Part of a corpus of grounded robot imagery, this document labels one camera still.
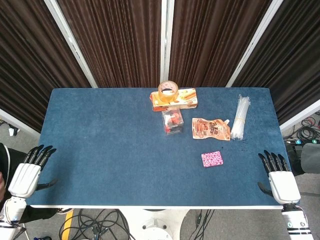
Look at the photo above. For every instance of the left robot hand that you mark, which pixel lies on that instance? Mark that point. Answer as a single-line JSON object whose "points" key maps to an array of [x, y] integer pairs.
{"points": [[23, 178]]}

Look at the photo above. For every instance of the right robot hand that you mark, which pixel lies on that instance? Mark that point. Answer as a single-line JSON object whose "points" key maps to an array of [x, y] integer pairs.
{"points": [[285, 186]]}

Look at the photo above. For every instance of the pink patterned card stack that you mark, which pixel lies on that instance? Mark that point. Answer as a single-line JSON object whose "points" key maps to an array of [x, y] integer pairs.
{"points": [[212, 159]]}

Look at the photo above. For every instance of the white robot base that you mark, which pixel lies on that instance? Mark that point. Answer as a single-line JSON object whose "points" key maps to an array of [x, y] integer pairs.
{"points": [[155, 225]]}

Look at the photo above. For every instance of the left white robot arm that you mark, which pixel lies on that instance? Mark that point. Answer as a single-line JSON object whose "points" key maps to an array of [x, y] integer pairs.
{"points": [[11, 215]]}

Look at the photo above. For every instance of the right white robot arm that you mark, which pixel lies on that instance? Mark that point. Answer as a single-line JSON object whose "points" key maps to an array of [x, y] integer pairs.
{"points": [[296, 222]]}

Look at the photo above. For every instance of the black clothed person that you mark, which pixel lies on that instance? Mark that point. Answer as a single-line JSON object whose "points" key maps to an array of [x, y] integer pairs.
{"points": [[11, 160]]}

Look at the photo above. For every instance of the grey chair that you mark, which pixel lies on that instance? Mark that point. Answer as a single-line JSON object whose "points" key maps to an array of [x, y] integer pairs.
{"points": [[311, 157]]}

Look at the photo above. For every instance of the black power strip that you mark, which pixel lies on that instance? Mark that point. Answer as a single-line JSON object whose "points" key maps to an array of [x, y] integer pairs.
{"points": [[302, 142]]}

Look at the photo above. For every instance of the yellow floor tape strip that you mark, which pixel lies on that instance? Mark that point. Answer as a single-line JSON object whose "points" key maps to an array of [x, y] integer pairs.
{"points": [[67, 225]]}

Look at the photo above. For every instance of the clear straw bundle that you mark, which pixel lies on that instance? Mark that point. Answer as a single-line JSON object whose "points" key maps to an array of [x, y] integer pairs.
{"points": [[240, 120]]}

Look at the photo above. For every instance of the blue fabric table cover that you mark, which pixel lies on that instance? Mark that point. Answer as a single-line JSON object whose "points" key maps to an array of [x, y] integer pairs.
{"points": [[112, 150]]}

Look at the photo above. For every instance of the orange spout pouch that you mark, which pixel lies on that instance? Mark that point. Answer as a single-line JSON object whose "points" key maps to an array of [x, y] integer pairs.
{"points": [[210, 130]]}

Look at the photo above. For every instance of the dark brown curtain panel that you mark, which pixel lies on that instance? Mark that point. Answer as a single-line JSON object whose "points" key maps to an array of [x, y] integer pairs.
{"points": [[292, 62], [117, 42], [210, 42], [27, 62]]}

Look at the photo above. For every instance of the clear coffee capsule box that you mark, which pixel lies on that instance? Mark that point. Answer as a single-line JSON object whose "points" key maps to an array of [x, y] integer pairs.
{"points": [[172, 123]]}

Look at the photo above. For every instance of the orange snack box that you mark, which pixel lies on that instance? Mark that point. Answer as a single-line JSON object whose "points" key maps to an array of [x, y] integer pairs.
{"points": [[187, 100]]}

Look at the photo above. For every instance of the yellow packing tape roll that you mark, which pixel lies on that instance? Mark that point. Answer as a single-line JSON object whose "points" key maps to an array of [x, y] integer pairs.
{"points": [[167, 98]]}

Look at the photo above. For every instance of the white partition post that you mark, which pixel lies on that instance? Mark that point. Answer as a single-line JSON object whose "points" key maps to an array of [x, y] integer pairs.
{"points": [[70, 42], [15, 120], [300, 115], [255, 42], [166, 37]]}

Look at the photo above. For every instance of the white table frame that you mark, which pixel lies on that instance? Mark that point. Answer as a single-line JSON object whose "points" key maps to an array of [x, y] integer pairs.
{"points": [[150, 207]]}

